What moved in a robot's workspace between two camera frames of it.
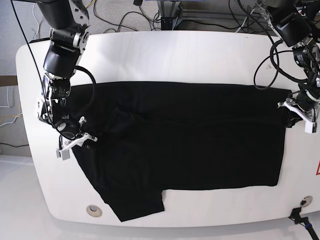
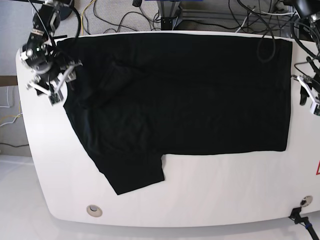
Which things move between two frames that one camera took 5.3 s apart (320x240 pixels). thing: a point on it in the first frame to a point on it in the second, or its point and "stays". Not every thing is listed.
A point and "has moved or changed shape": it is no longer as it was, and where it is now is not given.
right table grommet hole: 306,201 stays
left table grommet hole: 94,211 stays
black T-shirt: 150,137 has moved or changed shape
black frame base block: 167,22 stays
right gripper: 306,105 to 313,89
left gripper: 71,136 to 52,79
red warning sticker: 318,170 stays
